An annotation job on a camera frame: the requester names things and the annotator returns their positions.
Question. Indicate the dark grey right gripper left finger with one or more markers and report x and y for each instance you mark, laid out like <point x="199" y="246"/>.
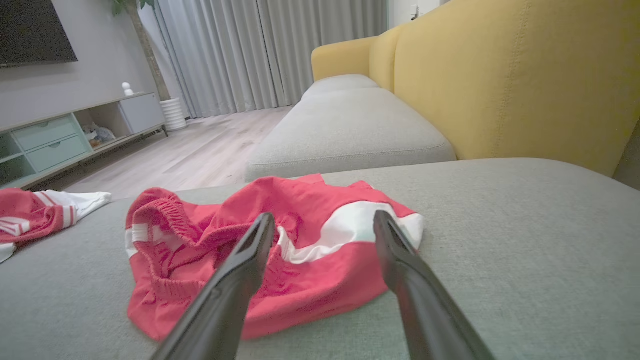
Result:
<point x="225" y="300"/>

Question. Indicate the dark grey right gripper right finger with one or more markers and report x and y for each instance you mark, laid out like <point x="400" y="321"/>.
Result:
<point x="425" y="310"/>

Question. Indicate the red shirt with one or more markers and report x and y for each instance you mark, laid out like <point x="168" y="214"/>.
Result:
<point x="325" y="280"/>

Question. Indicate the large grey sofa chaise cushion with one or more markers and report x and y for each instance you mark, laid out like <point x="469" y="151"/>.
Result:
<point x="525" y="250"/>

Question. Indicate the white ribbed plant pot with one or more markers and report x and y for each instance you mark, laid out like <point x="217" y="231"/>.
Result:
<point x="173" y="115"/>

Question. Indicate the grey sofa seat cushion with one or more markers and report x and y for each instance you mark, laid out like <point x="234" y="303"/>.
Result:
<point x="340" y="84"/>
<point x="350" y="130"/>

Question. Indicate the clutter in cabinet shelf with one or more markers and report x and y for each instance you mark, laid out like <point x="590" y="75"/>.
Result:
<point x="99" y="135"/>

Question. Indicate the red jersey with striped trim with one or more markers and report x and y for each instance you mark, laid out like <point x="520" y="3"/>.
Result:
<point x="30" y="220"/>

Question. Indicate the small white figurine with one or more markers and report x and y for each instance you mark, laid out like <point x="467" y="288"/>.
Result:
<point x="127" y="90"/>

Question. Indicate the grey and green TV cabinet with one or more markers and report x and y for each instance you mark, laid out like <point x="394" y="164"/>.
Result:
<point x="50" y="145"/>

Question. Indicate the yellow sofa backrest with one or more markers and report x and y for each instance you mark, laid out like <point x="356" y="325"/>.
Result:
<point x="500" y="75"/>

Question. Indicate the grey pleated curtain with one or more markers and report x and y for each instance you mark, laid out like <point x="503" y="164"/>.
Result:
<point x="250" y="50"/>

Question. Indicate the indoor tree with brown trunk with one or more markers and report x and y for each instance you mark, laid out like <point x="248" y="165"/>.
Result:
<point x="147" y="55"/>

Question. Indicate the black flat screen television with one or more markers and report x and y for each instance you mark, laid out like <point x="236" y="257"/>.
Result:
<point x="30" y="30"/>

